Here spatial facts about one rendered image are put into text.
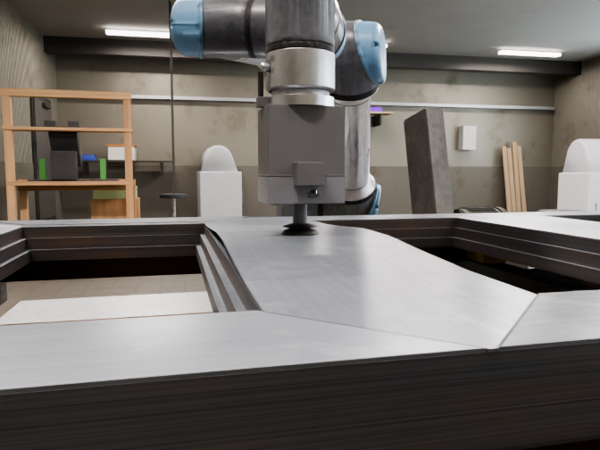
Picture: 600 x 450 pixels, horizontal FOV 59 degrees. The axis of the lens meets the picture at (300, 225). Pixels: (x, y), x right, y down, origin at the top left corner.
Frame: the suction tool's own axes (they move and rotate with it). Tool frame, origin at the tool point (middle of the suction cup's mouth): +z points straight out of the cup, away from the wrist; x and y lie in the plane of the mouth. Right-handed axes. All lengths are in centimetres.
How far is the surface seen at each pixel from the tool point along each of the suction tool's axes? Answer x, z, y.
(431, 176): 407, -4, 235
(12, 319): 47, 18, -42
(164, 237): 27.5, 2.0, -14.7
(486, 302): -29.5, -0.2, 4.1
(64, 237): 27.7, 1.7, -29.2
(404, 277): -21.5, -0.3, 2.5
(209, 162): 903, -24, 67
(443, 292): -26.5, -0.2, 2.9
